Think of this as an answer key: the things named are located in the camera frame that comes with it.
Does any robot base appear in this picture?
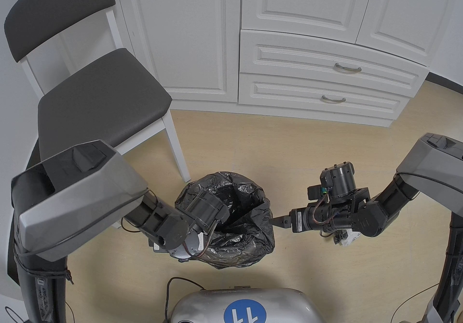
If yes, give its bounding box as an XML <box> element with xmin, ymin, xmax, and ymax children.
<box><xmin>170</xmin><ymin>287</ymin><xmax>319</xmax><ymax>323</ymax></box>

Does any grey and white chair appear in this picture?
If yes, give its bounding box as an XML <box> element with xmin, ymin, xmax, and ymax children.
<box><xmin>4</xmin><ymin>0</ymin><xmax>191</xmax><ymax>183</ymax></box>

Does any black cable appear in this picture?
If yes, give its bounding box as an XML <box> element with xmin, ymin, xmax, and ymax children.
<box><xmin>164</xmin><ymin>277</ymin><xmax>207</xmax><ymax>323</ymax></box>

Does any crumpled white paper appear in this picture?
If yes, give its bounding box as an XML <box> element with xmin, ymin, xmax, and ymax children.
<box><xmin>333</xmin><ymin>229</ymin><xmax>362</xmax><ymax>248</ymax></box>

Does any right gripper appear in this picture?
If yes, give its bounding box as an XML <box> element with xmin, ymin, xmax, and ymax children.
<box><xmin>290</xmin><ymin>205</ymin><xmax>328</xmax><ymax>234</ymax></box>

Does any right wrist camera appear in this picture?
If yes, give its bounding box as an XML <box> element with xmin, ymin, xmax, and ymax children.
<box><xmin>307</xmin><ymin>184</ymin><xmax>330</xmax><ymax>203</ymax></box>

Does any black plastic bag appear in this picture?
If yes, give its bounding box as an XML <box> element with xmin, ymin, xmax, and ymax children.
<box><xmin>175</xmin><ymin>171</ymin><xmax>275</xmax><ymax>269</ymax></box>

